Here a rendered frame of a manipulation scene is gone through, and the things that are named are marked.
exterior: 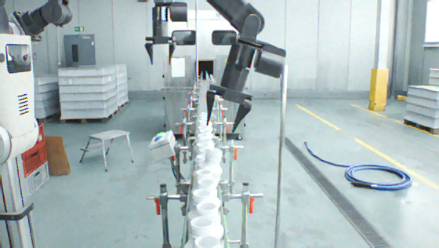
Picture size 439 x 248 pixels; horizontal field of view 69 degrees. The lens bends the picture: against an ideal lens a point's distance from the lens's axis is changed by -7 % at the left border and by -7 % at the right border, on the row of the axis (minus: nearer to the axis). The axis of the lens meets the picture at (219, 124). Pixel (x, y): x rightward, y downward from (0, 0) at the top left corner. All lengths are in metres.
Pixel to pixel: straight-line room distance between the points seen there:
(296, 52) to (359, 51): 2.17
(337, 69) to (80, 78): 8.06
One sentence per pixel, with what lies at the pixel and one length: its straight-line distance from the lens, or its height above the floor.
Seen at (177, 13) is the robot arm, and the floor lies 1.57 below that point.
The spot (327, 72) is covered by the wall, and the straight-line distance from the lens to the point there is 11.74.
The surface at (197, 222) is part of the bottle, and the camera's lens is 0.58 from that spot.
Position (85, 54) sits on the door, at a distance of 11.60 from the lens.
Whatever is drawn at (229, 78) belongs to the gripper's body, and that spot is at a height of 1.37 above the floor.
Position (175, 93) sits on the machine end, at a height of 0.79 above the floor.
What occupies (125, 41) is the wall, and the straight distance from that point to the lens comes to 11.29.
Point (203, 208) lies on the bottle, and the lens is 0.63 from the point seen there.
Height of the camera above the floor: 1.43
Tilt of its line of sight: 12 degrees down
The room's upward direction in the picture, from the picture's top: straight up
